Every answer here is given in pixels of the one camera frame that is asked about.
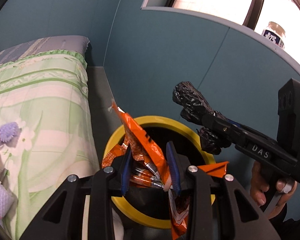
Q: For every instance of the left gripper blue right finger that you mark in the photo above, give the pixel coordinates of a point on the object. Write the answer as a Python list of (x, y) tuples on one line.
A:
[(173, 162)]

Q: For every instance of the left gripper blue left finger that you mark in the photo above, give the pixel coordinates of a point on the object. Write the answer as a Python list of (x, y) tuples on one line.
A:
[(125, 172)]

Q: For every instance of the orange snack wrapper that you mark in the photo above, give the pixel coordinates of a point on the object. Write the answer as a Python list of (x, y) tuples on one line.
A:
[(149, 169)]

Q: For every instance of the black plastic bag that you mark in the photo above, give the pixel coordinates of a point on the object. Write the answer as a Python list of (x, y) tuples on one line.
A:
[(195, 107)]

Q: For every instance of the purple foam fruit net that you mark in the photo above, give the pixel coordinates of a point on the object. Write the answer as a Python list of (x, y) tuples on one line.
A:
[(6, 201)]

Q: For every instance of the person's right hand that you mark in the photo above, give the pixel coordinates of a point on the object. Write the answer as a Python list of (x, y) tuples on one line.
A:
[(259, 186)]

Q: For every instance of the green floral quilt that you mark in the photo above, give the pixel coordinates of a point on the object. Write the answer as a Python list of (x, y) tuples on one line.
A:
[(47, 96)]

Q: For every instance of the black tracking camera module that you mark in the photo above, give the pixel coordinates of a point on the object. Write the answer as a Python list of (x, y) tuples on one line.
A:
[(288, 133)]

